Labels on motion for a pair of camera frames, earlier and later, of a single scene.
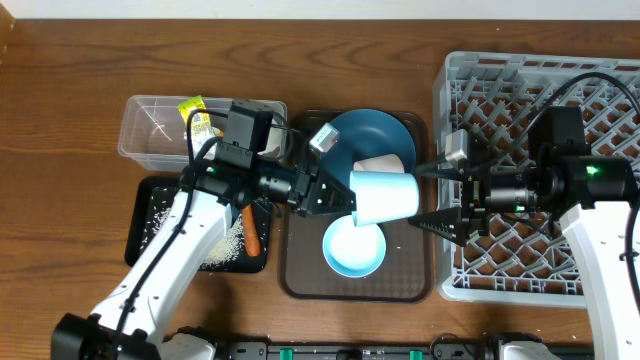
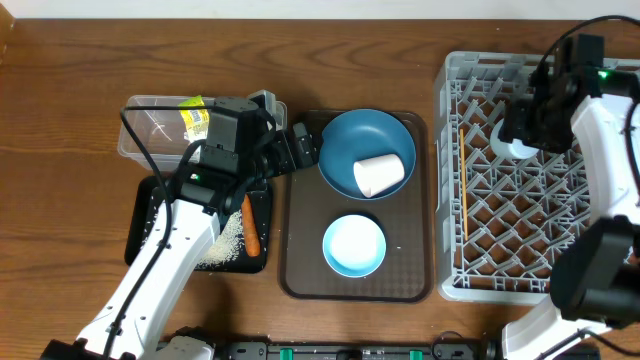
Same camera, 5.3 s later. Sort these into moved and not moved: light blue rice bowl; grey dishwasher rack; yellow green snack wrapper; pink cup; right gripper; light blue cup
Moved: right gripper; light blue cup
Not moved: light blue rice bowl; grey dishwasher rack; pink cup; yellow green snack wrapper
